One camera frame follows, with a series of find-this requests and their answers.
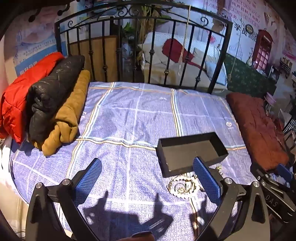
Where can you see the black metal bed frame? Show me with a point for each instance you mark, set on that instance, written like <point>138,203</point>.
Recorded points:
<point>150,53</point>

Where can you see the pink stool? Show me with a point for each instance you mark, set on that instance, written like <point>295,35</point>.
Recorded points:
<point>270,98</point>

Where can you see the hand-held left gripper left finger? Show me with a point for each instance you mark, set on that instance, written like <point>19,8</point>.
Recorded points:
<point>89,180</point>

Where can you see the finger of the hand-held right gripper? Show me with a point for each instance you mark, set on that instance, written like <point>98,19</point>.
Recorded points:
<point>260,173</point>
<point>285,172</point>

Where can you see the black jewelry box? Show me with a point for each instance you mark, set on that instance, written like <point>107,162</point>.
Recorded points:
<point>185,150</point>

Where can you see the white vase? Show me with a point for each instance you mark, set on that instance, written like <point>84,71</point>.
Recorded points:
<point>249,62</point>

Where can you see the wall poster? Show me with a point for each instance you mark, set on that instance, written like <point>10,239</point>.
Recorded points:
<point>34,41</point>

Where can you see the maroon quilted blanket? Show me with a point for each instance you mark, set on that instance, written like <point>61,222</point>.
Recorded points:
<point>254,120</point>

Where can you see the green patterned carpet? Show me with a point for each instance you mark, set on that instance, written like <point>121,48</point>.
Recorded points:
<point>247,78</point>

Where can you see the wooden panel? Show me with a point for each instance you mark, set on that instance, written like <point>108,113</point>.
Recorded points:
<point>98,58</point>

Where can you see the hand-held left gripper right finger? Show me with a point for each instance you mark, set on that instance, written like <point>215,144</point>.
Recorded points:
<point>205,178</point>

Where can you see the blue plaid bed sheet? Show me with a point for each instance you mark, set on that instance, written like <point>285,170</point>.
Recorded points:
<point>129,120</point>

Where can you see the green plant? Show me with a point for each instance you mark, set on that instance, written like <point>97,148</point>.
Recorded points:
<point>129,30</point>

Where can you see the red cloth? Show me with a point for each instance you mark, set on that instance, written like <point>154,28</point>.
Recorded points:
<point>173,48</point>

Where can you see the tan suede garment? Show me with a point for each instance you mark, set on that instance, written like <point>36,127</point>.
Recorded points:
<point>67,115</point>

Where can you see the red phone booth cabinet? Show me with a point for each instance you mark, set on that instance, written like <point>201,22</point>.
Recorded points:
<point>262,49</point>

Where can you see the beige quilt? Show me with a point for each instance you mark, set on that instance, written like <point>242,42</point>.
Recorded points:
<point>159,55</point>

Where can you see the red down jacket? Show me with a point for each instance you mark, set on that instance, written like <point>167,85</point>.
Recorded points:
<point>16,97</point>

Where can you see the black picture frame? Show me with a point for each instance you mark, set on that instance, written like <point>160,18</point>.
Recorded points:
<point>274,74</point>

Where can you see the black down jacket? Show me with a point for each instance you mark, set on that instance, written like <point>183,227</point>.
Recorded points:
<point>50,92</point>

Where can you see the white pillow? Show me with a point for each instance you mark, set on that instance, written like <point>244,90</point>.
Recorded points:
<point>216,71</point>

